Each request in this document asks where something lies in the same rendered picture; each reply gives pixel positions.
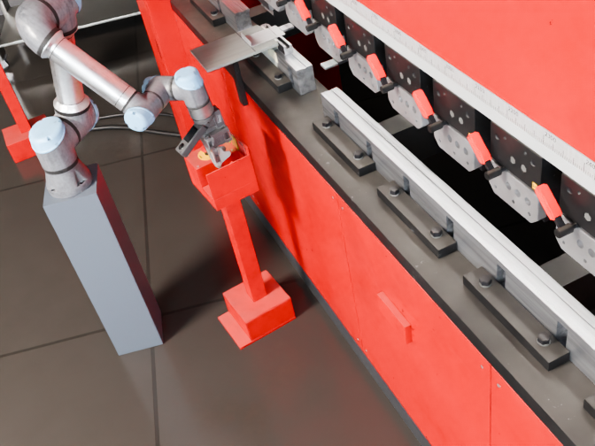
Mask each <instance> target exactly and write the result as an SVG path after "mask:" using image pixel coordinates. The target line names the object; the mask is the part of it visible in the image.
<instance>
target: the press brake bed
mask: <svg viewBox="0 0 595 446"><path fill-rule="evenodd" d="M173 13H174V18H175V21H176V25H177V27H178V30H179V34H180V37H181V39H182V45H183V48H184V51H185V54H186V58H187V60H188V63H189V66H194V67H196V69H197V70H198V71H199V73H200V75H201V77H202V78H203V80H204V85H205V88H206V90H207V93H208V96H209V97H210V99H211V102H212V106H214V105H216V107H217V108H219V109H220V112H221V115H222V117H223V119H224V122H225V124H226V126H227V127H228V129H229V130H230V131H231V132H232V133H233V134H234V135H236V136H237V137H238V138H239V139H240V140H241V141H242V142H243V143H244V144H245V145H246V146H247V147H248V149H249V152H250V155H251V162H252V165H253V169H254V172H255V175H256V179H257V183H258V186H259V191H257V192H255V193H253V194H251V195H249V196H247V197H245V200H246V201H247V202H248V204H249V205H250V207H251V208H252V209H253V210H254V212H255V213H256V214H257V216H258V217H259V219H260V220H261V222H262V223H263V224H264V226H265V227H266V229H267V230H268V232H269V233H270V235H272V236H273V238H274V240H275V241H276V242H277V244H278V245H279V247H280V248H281V249H282V251H283V253H284V254H285V255H286V257H287V258H288V260H289V261H290V262H291V263H292V265H293V266H294V267H295V269H296V270H297V272H298V273H299V275H300V276H301V278H302V279H303V280H304V282H305V284H306V285H307V286H308V288H309V289H310V290H311V291H312V292H313V294H314V296H315V297H316V298H317V300H318V301H319V303H320V304H321V306H322V307H323V309H324V310H325V311H326V313H327V314H328V315H329V317H330V318H331V319H332V321H333V322H334V323H335V325H336V327H337V328H338V329H339V331H340V332H341V334H342V335H343V336H344V338H345V340H346V341H347V342H348V343H349V344H350V346H351V347H352V349H353V350H354V352H355V353H356V354H357V356H358V357H359V359H360V360H361V362H362V363H363V365H364V366H365V367H366V369H367V370H368V371H369V372H370V374H371V375H372V377H373V378H374V379H375V381H376V383H377V384H378V385H379V387H380V388H381V390H382V391H383V393H384V394H385V395H386V396H387V397H388V399H389V400H390V402H391V403H392V405H393V406H394V408H395V409H396V410H397V412H398V414H399V415H400V416H401V418H402V419H403V421H404V422H405V423H406V424H407V426H408V427H409V428H410V430H411V431H412V432H413V434H414V436H415V437H416V438H417V440H418V441H419V443H420V444H421V446H563V445H562V443H561V442H560V441H559V440H558V439H557V438H556V437H555V436H554V434H553V433H552V432H551V431H550V430H549V429H548V428H547V427H546V425H545V424H544V423H543V422H542V421H541V420H540V419H539V417H538V416H537V415H536V414H535V413H534V412H533V411H532V410H531V409H530V408H529V407H528V405H526V404H525V403H524V402H523V400H522V399H521V398H520V397H519V396H518V395H517V394H516V392H515V391H514V390H513V389H512V388H511V387H510V386H509V385H508V383H507V382H506V381H505V380H504V379H503V378H502V377H501V376H500V374H499V373H498V372H497V371H496V370H495V369H494V368H493V366H492V365H491V364H490V363H489V362H488V361H487V360H486V359H485V357H484V356H483V355H482V354H481V353H480V352H479V351H478V350H477V348H476V347H475V346H474V345H473V344H472V343H471V342H470V341H469V339H468V338H467V337H466V336H465V335H464V334H463V333H462V332H461V331H460V330H459V329H458V328H457V327H456V326H455V325H454V323H453V322H452V321H451V320H450V319H449V318H448V317H447V315H446V314H445V313H444V312H443V311H442V310H441V309H440V308H439V306H438V305H437V304H436V303H435V302H434V301H433V300H432V299H431V297H430V296H429V295H428V294H427V293H426V292H425V291H424V289H423V288H422V287H421V286H420V285H419V284H418V283H417V282H416V280H415V279H414V278H413V277H412V276H411V275H410V274H409V273H408V271H407V270H406V269H405V268H404V267H403V266H402V265H401V264H400V263H399V262H398V261H397V260H396V259H395V258H394V257H393V255H392V254H391V253H390V252H389V251H388V250H387V249H386V248H385V246H384V245H383V244H382V243H381V242H380V241H379V240H378V238H377V237H376V236H375V235H374V234H373V233H372V232H371V231H370V229H369V228H368V227H367V226H366V225H365V224H364V223H363V221H362V220H361V219H360V218H359V217H358V216H357V215H356V214H355V212H354V211H353V210H352V209H351V208H350V207H349V206H348V205H347V203H346V202H345V201H344V200H343V199H342V198H341V197H340V196H339V195H338V194H337V193H336V192H335V190H334V189H332V187H331V186H330V185H329V184H328V183H327V182H326V181H325V180H324V178H323V177H322V176H321V175H320V174H319V173H318V172H317V170H316V169H315V168H314V167H313V166H312V165H311V164H310V163H309V161H308V160H307V159H306V158H305V157H304V156H303V155H302V154H301V152H300V151H299V150H298V149H297V148H296V147H295V146H294V144H293V143H292V142H291V141H290V140H289V139H288V138H287V137H286V135H285V134H284V133H283V132H282V131H281V130H280V129H279V128H278V126H277V125H276V124H275V123H274V122H273V121H272V120H271V119H270V118H269V117H268V116H267V115H266V114H265V113H264V112H263V110H262V109H261V108H260V107H259V106H258V105H257V104H256V103H255V101H254V100H253V99H252V98H251V97H250V96H249V95H248V93H247V92H246V91H245V93H246V96H247V100H248V105H245V106H243V105H242V104H241V103H240V101H239V97H238V94H237V90H236V85H235V81H234V78H233V77H232V75H231V74H230V73H229V72H228V71H227V70H226V69H225V67H222V68H220V69H218V70H215V71H212V72H210V73H208V72H207V71H206V70H205V69H204V68H203V67H202V66H201V65H200V64H199V62H198V61H197V60H196V59H195V58H194V56H193V55H192V54H191V53H190V51H189V50H192V49H195V48H196V47H199V46H202V45H203V44H202V42H201V41H200V40H199V39H198V38H197V37H196V36H195V35H194V33H193V32H192V31H191V30H190V29H189V28H188V27H187V26H186V24H185V23H184V22H183V21H182V20H181V19H180V18H179V16H178V15H177V14H176V13H175V12H174V11H173ZM382 291H383V292H384V294H385V295H386V296H387V297H388V298H389V299H390V300H391V301H392V303H393V304H394V305H395V306H396V307H397V309H398V310H399V311H400V312H401V314H402V315H403V316H404V317H405V318H406V320H407V321H408V322H409V323H410V325H411V331H412V339H413V341H412V342H409V343H408V344H406V343H405V342H404V340H403V339H402V338H401V337H400V335H399V334H398V333H397V331H396V330H395V329H394V328H393V326H392V325H391V324H390V322H389V321H388V320H387V319H386V318H385V317H384V316H383V314H382V313H381V312H380V311H379V304H378V298H377V294H378V293H380V292H382Z"/></svg>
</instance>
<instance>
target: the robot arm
mask: <svg viewBox="0 0 595 446"><path fill-rule="evenodd" d="M80 10H81V0H25V1H24V2H22V3H21V4H20V5H19V7H18V9H17V11H16V15H15V23H16V27H17V29H18V32H19V35H20V37H21V38H22V40H23V41H24V42H25V44H26V45H27V46H28V47H29V48H30V49H31V50H32V51H33V52H34V53H35V54H37V55H38V56H40V57H41V58H48V59H49V60H50V68H51V72H52V77H53V81H54V86H55V90H56V94H57V97H56V98H55V99H54V101H53V105H54V110H55V115H54V116H53V117H47V118H44V119H42V120H41V121H40V120H39V121H38V122H36V123H35V124H34V125H33V126H32V128H31V129H30V132H29V140H30V142H31V146H32V148H33V150H34V151H35V154H36V156H37V157H38V159H39V161H40V163H41V165H42V168H43V170H44V171H45V178H46V187H47V189H48V191H49V193H50V195H51V196H53V197H56V198H68V197H72V196H76V195H78V194H80V193H81V192H83V191H84V190H85V189H87V188H88V187H89V185H90V184H91V182H92V180H93V176H92V174H91V172H90V170H89V169H88V168H87V167H86V166H85V165H84V164H83V163H82V162H81V161H80V160H79V158H78V156H77V154H76V151H75V147H76V146H77V145H78V144H79V143H80V141H81V140H82V139H83V138H84V137H85V136H86V134H87V133H88V132H89V131H91V130H92V129H93V127H94V126H95V124H96V123H97V121H98V117H99V112H98V109H97V106H96V104H93V101H92V100H91V99H90V98H89V97H88V96H87V95H86V94H84V92H83V86H82V83H83V84H85V85H86V86H87V87H89V88H90V89H92V90H93V91H95V92H96V93H97V94H99V95H100V96H101V97H102V98H104V99H105V100H106V101H108V102H109V103H110V104H112V105H114V106H115V107H116V108H118V109H119V110H120V111H122V112H124V113H125V116H124V120H125V122H126V123H127V125H128V126H129V127H130V128H131V129H133V130H135V131H139V132H140V131H144V130H145V129H147V128H148V127H149V126H150V125H151V124H152V123H153V122H154V120H155V118H156V117H157V116H158V115H159V114H160V113H161V111H162V110H163V109H164V108H165V107H166V105H167V104H168V103H169V102H170V101H184V103H185V105H186V107H187V109H188V111H189V115H190V117H191V118H192V120H193V122H194V125H193V126H192V127H191V129H190V130H189V132H188V133H187V134H186V135H185V136H184V138H183V139H182V141H181V142H180V143H179V145H178V146H177V148H176V150H177V151H178V152H179V153H180V154H181V155H182V156H183V157H185V158H186V157H187V156H188V155H189V154H190V152H191V151H192V150H193V148H194V147H195V146H196V144H197V143H198V141H199V140H201V142H202V144H203V145H204V147H205V150H206V152H207V154H208V155H209V157H210V159H211V160H212V162H213V164H214V165H215V166H216V167H217V168H219V169H220V168H222V166H221V164H222V163H223V162H224V161H225V160H226V159H227V158H228V157H230V155H231V152H230V151H229V150H226V147H225V146H220V145H222V144H224V143H225V142H226V143H228V142H230V141H232V140H233V139H232V136H231V133H230V132H229V129H228V127H227V126H226V124H225V122H224V119H223V117H222V115H221V112H220V109H219V108H217V107H216V105H214V106H213V105H212V102H211V99H210V97H209V96H208V93H207V90H206V88H205V85H204V80H203V78H202V77H201V75H200V73H199V71H198V70H197V69H196V67H194V66H187V67H185V68H181V69H180V70H178V71H177V72H176V73H175V75H169V76H161V75H155V76H150V77H147V78H146V79H145V80H144V81H143V85H142V92H143V93H142V94H141V93H140V92H138V91H137V90H135V89H134V88H132V87H131V86H130V85H128V84H127V83H126V82H124V81H123V80H122V79H121V78H119V77H118V76H117V75H115V74H114V73H112V72H111V71H110V70H108V69H107V68H106V67H104V66H103V65H101V64H100V63H98V62H97V61H96V60H95V59H94V58H92V57H91V56H90V55H88V54H87V53H86V52H84V51H83V50H81V49H80V48H79V47H77V46H76V45H75V40H74V33H75V32H76V31H77V29H78V24H77V18H76V14H77V13H79V12H80Z"/></svg>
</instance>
